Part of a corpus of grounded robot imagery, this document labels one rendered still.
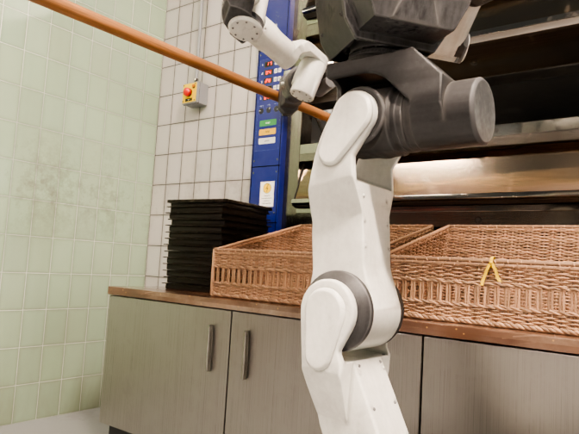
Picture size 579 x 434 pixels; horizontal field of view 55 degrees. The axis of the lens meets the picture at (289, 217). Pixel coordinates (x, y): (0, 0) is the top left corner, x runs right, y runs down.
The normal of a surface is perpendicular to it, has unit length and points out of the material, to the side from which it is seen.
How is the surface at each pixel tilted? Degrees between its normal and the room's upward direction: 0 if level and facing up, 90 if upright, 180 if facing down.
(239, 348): 90
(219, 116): 90
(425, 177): 70
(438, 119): 113
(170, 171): 90
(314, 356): 90
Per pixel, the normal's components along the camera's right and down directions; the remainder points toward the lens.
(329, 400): -0.60, 0.32
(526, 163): -0.54, -0.43
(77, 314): 0.80, 0.00
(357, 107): -0.61, -0.11
